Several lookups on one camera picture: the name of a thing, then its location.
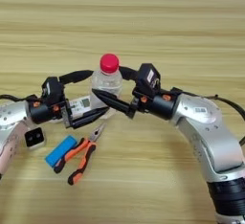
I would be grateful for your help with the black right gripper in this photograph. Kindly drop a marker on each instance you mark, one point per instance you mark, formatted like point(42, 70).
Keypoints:
point(161, 106)

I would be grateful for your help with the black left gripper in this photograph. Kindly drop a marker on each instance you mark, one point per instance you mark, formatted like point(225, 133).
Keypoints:
point(44, 113)

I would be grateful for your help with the white remote control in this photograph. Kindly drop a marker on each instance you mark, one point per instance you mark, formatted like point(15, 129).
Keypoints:
point(81, 105)

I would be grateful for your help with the clear bottle with red cap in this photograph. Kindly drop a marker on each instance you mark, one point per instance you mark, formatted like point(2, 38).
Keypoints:
point(106, 81)

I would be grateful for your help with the orange black pliers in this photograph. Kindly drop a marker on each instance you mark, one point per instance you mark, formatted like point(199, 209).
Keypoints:
point(83, 152)

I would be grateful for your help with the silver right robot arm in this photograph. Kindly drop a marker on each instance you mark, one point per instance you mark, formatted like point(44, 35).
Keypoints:
point(210, 132)

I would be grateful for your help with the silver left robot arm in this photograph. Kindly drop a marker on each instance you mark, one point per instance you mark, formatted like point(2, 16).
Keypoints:
point(12, 116)

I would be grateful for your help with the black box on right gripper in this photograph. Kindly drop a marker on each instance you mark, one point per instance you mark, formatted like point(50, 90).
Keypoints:
point(148, 78)

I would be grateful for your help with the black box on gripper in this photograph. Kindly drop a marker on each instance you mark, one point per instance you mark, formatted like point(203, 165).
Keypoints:
point(52, 90)
point(148, 78)

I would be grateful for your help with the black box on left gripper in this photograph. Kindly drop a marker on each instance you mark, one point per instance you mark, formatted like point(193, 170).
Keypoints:
point(52, 90)

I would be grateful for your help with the blue rectangular block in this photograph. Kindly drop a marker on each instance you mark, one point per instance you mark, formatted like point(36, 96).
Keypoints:
point(60, 149)

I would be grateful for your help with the small black white cube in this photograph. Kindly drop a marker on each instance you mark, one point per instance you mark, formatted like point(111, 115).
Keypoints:
point(34, 137)

